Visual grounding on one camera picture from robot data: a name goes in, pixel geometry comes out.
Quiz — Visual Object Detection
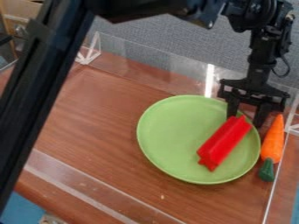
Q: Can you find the cardboard box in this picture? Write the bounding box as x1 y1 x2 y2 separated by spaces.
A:
0 0 43 22

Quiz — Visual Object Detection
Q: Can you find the green plastic plate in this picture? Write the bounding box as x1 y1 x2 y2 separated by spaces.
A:
136 95 260 185

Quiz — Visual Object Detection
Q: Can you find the black cable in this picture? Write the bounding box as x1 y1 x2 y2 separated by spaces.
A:
272 53 294 79

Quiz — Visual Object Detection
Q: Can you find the clear acrylic tray wall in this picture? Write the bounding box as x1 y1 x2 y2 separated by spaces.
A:
17 34 299 224

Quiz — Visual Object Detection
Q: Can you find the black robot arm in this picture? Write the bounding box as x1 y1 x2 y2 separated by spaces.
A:
0 0 295 216

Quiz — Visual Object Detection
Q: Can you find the orange toy carrot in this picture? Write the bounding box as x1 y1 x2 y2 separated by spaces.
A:
258 114 286 182

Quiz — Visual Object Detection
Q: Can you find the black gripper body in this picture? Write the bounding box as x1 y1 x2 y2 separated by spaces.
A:
218 78 290 112

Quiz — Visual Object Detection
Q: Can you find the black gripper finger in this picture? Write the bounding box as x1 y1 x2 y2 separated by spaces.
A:
227 96 239 117
254 103 272 128

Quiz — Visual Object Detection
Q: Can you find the red plastic block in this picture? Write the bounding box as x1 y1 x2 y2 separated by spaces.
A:
196 115 251 172

